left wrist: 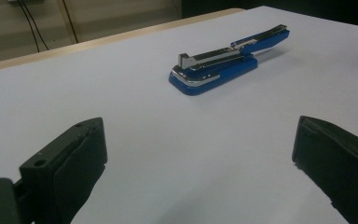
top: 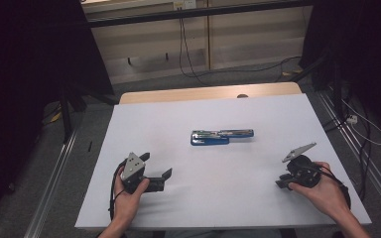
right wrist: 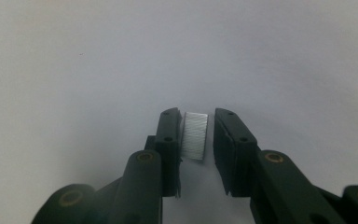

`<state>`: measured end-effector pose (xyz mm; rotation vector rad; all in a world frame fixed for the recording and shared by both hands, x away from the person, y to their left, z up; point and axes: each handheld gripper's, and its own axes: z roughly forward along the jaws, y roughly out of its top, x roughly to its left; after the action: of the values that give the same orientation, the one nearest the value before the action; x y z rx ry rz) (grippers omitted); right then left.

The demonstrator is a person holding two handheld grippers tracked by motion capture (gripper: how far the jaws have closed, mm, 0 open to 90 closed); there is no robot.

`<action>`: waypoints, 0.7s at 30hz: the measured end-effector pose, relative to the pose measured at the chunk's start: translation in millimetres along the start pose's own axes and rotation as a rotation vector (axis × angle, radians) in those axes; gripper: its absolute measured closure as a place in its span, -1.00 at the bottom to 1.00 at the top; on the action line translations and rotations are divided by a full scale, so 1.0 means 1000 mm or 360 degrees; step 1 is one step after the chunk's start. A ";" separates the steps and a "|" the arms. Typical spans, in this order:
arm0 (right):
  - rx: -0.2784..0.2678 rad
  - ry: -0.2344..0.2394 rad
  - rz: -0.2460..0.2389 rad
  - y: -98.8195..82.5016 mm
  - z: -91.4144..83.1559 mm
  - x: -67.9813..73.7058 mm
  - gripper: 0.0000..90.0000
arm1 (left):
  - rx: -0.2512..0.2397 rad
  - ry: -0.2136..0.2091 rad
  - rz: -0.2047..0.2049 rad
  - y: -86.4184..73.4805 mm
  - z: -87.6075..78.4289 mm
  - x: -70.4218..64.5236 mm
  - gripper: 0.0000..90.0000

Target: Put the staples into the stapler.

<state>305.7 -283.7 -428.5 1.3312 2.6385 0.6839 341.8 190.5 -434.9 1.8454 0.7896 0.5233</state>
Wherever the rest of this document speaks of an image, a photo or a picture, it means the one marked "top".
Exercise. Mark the black horizontal bar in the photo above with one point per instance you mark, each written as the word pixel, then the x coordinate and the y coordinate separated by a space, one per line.
pixel 195 13

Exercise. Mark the black curtain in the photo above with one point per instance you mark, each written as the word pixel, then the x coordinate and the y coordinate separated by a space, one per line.
pixel 23 82
pixel 367 49

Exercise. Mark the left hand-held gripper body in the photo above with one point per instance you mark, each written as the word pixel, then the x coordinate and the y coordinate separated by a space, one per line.
pixel 133 167

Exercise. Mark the aluminium floor rail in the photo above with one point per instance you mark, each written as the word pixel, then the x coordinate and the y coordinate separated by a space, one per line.
pixel 360 152
pixel 51 188

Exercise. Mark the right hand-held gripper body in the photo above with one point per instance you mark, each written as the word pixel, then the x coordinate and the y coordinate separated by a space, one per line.
pixel 304 173

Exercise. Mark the white wall socket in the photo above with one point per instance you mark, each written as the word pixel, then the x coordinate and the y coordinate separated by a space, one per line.
pixel 184 4

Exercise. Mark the black metal stand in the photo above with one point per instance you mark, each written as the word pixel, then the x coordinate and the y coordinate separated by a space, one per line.
pixel 66 112

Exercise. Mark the person's left hand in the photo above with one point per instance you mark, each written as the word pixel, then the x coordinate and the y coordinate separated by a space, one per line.
pixel 127 206

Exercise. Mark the blue stapler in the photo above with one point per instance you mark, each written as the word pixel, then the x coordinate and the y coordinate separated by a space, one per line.
pixel 211 139

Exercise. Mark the white table sheet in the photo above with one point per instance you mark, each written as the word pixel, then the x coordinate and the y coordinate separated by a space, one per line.
pixel 218 185

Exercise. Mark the small black floor item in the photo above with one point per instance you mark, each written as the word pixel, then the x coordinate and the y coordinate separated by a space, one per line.
pixel 89 146

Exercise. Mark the person's grey clothing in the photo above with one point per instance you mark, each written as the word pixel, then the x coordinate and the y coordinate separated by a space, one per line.
pixel 221 234

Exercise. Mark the white power plug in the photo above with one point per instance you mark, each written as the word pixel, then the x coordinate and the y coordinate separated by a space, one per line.
pixel 352 119

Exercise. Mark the person's right hand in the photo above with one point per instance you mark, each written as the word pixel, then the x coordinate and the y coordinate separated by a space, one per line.
pixel 327 195

